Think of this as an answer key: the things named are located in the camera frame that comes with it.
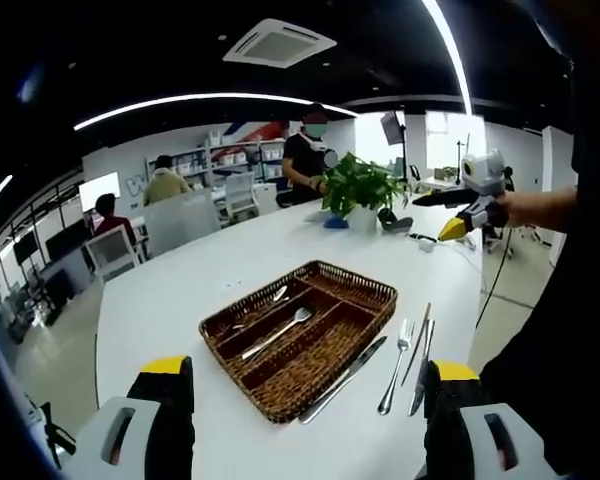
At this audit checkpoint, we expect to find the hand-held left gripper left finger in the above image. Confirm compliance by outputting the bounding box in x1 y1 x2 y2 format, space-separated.
62 354 197 480

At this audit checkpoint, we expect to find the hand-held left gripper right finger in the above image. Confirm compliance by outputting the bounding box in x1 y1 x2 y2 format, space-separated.
423 358 561 480

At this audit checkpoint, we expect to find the silver knife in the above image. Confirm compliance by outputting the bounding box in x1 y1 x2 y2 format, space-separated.
298 335 389 425
408 318 437 417

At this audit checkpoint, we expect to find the silver fork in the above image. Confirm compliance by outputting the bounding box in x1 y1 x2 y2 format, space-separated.
377 318 416 416
241 307 314 362

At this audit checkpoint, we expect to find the brown wicker utensil storage basket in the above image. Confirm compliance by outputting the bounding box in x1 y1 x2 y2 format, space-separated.
198 259 400 425

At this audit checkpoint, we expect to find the storage shelf with boxes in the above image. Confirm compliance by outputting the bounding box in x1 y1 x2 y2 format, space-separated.
147 132 286 186

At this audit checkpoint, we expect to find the person's right hand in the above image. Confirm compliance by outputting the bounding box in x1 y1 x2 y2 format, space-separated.
487 192 521 230

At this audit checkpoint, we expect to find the green potted plant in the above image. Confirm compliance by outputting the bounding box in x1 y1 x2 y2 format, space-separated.
321 152 412 234

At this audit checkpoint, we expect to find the black screen on stand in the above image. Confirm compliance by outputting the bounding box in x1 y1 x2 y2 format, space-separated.
379 110 406 146

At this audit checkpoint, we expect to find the thin brown stick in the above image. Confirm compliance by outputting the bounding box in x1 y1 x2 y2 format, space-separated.
401 302 433 388

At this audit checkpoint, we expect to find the person's dark clothing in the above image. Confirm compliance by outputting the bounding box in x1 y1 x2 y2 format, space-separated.
479 49 600 476

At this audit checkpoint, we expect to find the white office chair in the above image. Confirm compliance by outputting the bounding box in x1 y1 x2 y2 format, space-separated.
224 172 259 221
83 223 142 286

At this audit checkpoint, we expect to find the grey partition panel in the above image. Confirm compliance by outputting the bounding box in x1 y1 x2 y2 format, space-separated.
142 188 222 246

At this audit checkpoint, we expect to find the black monitor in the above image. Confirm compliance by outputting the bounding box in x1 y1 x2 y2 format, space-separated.
44 219 89 261
12 232 39 261

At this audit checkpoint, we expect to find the ceiling air vent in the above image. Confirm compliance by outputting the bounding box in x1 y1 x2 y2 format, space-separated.
222 18 338 70

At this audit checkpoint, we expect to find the white display screen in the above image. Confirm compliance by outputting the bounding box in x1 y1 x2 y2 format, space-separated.
78 171 121 214

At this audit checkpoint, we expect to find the black curved strap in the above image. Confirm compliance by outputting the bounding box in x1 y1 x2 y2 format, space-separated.
378 209 415 234

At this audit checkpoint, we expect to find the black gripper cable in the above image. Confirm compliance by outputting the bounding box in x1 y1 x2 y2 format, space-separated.
474 227 511 331

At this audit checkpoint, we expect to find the black chair frame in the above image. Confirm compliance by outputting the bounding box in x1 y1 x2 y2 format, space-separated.
38 401 77 471

